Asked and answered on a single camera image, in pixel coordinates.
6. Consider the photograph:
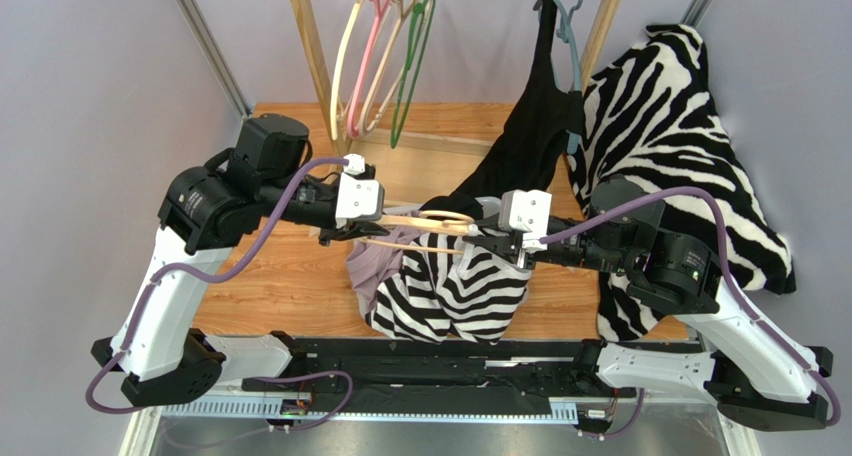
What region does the mauve pink tank top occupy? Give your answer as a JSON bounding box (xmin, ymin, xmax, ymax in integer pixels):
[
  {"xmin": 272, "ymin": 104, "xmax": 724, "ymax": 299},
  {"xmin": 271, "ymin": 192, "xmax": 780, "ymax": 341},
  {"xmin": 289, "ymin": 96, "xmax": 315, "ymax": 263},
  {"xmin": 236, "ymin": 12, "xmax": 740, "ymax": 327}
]
[{"xmin": 345, "ymin": 241, "xmax": 403, "ymax": 318}]

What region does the beige wooden hanger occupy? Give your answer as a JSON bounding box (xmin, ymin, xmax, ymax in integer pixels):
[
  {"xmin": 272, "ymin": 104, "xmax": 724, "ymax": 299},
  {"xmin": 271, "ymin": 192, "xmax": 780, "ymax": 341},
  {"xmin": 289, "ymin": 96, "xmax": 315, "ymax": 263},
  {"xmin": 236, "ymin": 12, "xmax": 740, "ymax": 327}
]
[{"xmin": 357, "ymin": 210, "xmax": 474, "ymax": 254}]

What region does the striped tank top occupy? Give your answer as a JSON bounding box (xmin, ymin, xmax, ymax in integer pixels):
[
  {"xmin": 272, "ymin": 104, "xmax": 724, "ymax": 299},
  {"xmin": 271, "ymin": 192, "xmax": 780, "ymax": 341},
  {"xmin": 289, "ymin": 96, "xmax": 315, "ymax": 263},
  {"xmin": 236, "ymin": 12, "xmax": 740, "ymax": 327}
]
[{"xmin": 363, "ymin": 227, "xmax": 532, "ymax": 344}]

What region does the green hanger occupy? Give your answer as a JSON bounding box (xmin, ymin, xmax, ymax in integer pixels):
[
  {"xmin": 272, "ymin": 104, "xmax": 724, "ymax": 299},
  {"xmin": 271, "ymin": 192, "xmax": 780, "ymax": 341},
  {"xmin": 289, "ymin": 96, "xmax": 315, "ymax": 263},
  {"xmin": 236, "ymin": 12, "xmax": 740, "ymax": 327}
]
[{"xmin": 389, "ymin": 0, "xmax": 436, "ymax": 148}]

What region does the cream hanger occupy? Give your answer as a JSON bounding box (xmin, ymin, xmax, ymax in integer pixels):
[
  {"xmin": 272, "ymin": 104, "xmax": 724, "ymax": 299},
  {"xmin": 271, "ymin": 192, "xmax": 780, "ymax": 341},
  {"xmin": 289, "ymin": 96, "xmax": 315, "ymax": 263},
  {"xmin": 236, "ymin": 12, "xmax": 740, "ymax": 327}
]
[{"xmin": 329, "ymin": 0, "xmax": 367, "ymax": 143}]

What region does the grey blue hanger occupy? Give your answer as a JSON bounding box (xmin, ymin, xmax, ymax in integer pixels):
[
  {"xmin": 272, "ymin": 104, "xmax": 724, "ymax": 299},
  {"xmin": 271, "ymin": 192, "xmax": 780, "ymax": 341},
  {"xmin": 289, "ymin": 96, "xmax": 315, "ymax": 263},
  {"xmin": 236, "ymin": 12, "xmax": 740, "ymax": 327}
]
[{"xmin": 551, "ymin": 0, "xmax": 591, "ymax": 156}]

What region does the light pink hanger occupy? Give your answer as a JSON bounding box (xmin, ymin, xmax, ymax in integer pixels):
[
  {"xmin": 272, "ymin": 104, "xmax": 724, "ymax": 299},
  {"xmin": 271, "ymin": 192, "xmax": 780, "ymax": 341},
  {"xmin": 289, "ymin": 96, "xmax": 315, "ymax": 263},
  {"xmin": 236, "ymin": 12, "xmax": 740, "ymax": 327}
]
[{"xmin": 356, "ymin": 0, "xmax": 414, "ymax": 137}]

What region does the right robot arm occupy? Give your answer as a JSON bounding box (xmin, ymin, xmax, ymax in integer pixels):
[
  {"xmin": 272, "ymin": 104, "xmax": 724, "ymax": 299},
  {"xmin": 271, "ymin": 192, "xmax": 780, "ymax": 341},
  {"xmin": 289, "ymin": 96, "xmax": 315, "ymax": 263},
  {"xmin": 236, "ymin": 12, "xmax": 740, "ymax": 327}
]
[{"xmin": 466, "ymin": 177, "xmax": 841, "ymax": 432}]

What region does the white plastic basket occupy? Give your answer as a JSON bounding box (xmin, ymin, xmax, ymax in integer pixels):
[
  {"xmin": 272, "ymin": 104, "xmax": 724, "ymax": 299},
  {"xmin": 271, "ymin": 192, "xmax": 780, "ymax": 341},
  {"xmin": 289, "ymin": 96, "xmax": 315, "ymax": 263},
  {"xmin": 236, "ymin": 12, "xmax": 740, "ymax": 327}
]
[{"xmin": 417, "ymin": 193, "xmax": 499, "ymax": 220}]

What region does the zebra print blanket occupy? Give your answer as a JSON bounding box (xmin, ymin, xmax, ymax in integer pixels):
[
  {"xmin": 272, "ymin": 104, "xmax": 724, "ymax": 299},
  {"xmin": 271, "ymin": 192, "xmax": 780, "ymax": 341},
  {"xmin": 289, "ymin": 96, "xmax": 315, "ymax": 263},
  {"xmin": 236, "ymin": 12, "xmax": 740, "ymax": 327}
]
[{"xmin": 568, "ymin": 23, "xmax": 797, "ymax": 343}]

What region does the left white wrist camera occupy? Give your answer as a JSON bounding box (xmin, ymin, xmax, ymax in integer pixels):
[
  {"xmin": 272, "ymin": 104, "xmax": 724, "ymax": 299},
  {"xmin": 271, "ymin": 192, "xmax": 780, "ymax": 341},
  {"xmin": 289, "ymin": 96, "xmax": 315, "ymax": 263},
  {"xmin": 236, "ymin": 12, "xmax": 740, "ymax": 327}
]
[{"xmin": 334, "ymin": 154, "xmax": 385, "ymax": 228}]

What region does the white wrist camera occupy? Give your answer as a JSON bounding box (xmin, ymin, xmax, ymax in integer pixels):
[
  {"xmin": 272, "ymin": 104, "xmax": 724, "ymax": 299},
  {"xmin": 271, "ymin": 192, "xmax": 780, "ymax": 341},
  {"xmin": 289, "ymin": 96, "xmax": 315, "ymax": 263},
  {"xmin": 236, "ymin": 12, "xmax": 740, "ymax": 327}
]
[
  {"xmin": 334, "ymin": 154, "xmax": 385, "ymax": 228},
  {"xmin": 497, "ymin": 190, "xmax": 552, "ymax": 253}
]

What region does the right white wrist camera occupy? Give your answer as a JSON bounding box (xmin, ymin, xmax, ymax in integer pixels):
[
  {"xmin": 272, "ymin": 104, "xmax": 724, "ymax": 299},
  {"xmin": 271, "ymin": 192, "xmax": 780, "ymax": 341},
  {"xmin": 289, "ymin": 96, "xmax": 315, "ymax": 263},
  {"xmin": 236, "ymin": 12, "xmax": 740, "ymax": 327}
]
[{"xmin": 497, "ymin": 190, "xmax": 552, "ymax": 253}]

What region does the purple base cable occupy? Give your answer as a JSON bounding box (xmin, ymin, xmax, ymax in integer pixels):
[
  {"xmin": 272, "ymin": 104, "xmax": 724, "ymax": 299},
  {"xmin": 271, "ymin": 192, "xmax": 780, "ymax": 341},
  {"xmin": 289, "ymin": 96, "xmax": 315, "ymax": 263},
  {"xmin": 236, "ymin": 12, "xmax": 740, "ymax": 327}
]
[{"xmin": 242, "ymin": 369, "xmax": 355, "ymax": 432}]

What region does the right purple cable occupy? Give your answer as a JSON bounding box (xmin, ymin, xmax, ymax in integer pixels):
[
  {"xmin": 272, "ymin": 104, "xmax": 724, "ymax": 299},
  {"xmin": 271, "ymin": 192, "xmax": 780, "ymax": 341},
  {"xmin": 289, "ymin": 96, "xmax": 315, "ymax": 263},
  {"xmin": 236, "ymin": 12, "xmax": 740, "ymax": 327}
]
[{"xmin": 539, "ymin": 186, "xmax": 843, "ymax": 428}]

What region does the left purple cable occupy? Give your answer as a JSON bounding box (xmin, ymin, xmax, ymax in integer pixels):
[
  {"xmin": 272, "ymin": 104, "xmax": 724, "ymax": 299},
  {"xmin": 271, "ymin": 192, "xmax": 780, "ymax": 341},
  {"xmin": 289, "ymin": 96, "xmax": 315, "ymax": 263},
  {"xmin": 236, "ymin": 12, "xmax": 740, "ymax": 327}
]
[{"xmin": 84, "ymin": 156, "xmax": 351, "ymax": 415}]

